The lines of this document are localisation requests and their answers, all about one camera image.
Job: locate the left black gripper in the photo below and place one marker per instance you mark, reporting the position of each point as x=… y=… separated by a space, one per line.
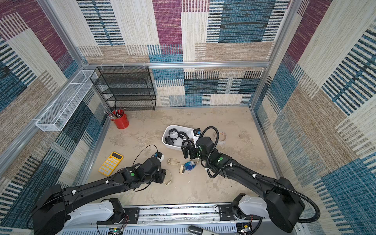
x=162 y=173

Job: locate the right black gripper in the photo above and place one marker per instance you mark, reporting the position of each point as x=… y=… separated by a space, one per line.
x=189 y=148

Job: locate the small black round watch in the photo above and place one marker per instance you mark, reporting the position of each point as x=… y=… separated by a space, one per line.
x=186 y=143

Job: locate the black watch with strap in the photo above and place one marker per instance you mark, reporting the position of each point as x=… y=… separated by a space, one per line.
x=182 y=135

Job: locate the blue transparent watch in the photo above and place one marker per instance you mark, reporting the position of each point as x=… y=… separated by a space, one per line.
x=189 y=166

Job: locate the black chunky digital watch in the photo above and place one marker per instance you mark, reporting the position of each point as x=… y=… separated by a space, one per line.
x=169 y=141

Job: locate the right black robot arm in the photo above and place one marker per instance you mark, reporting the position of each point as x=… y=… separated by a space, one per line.
x=285 y=206

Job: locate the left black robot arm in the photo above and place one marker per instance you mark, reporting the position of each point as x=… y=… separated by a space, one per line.
x=52 y=209

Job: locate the white plastic storage box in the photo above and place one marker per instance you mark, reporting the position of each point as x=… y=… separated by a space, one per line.
x=174 y=136

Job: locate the yellow calculator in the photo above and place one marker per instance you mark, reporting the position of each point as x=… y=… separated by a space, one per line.
x=110 y=164

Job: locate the red pen cup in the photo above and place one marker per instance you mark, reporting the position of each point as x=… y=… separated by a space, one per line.
x=121 y=123

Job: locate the pens in cup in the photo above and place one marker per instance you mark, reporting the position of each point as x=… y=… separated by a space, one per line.
x=116 y=112

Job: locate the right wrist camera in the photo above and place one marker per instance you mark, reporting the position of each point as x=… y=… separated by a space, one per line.
x=196 y=133

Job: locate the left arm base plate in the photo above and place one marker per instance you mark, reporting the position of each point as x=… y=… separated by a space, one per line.
x=126 y=215

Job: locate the black wire mesh shelf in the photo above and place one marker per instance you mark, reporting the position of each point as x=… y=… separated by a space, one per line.
x=125 y=87

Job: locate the white wire mesh basket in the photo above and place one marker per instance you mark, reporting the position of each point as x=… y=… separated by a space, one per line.
x=61 y=110

